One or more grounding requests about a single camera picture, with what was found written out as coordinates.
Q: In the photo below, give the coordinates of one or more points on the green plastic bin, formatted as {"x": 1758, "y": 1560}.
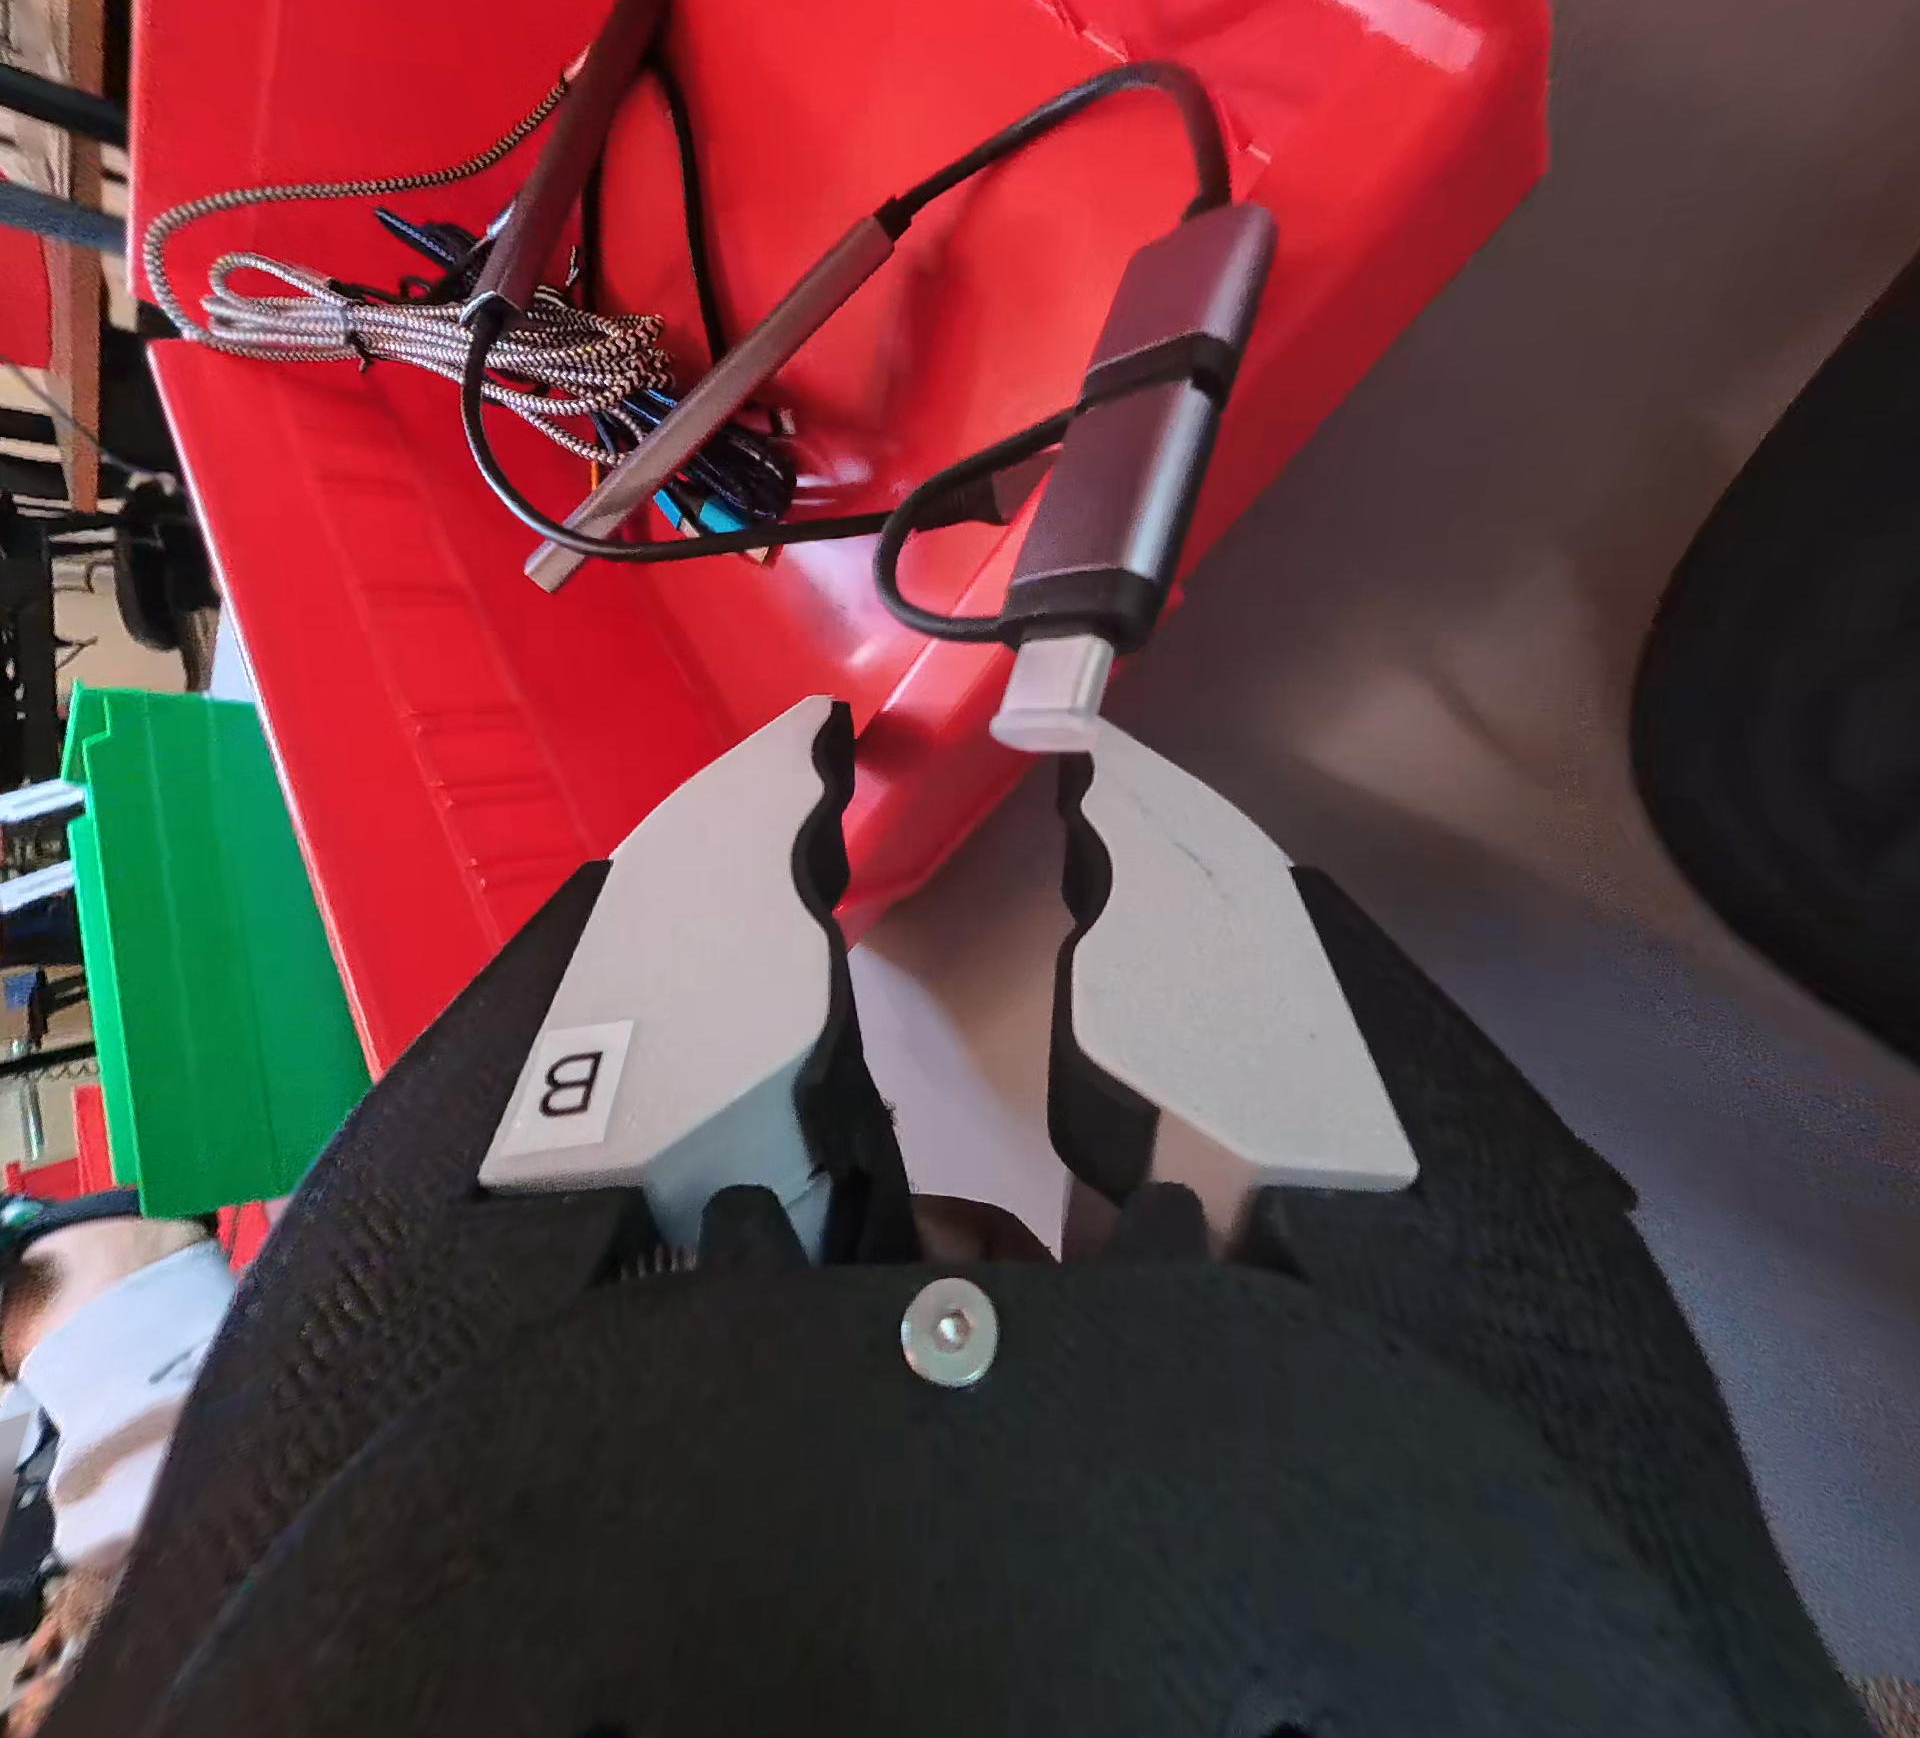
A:
{"x": 208, "y": 961}

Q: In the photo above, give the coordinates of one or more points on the blue connector bundle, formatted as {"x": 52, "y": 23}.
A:
{"x": 717, "y": 490}

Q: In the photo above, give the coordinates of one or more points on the dark grey stick hub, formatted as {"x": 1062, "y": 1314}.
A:
{"x": 575, "y": 135}

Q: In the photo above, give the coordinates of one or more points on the light grey stick hub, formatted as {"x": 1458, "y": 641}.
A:
{"x": 717, "y": 396}

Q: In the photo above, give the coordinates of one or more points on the dark round object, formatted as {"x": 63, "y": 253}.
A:
{"x": 1801, "y": 721}

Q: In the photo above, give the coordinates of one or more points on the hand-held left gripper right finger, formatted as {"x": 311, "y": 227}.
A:
{"x": 1224, "y": 989}

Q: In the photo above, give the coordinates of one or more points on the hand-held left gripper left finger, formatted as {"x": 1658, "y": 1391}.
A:
{"x": 681, "y": 961}

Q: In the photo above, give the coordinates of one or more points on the black metal rack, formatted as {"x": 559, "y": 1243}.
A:
{"x": 84, "y": 416}

